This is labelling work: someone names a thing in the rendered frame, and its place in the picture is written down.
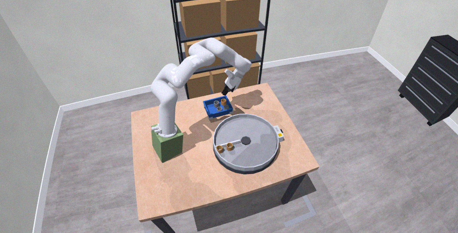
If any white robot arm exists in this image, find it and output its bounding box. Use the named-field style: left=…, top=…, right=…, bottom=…
left=151, top=38, right=251, bottom=138

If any blue open-top crate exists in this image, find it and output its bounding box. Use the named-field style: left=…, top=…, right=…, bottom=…
left=203, top=96, right=233, bottom=118

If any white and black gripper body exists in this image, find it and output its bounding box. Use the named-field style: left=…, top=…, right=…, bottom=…
left=225, top=76, right=241, bottom=91

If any grey round turntable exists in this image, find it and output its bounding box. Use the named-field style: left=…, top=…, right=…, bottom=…
left=213, top=114, right=284, bottom=174

